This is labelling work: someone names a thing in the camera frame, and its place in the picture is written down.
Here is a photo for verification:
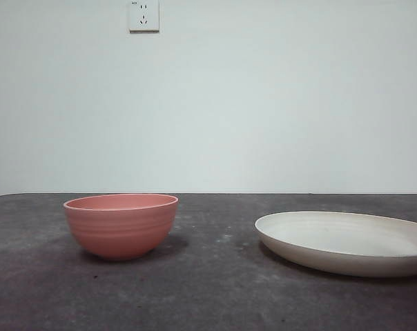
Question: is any red ribbed bowl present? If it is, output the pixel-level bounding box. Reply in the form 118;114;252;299
63;193;180;262

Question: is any white wall socket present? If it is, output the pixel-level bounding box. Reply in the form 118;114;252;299
128;0;160;34

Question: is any white round plate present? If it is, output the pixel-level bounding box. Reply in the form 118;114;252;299
253;210;417;279

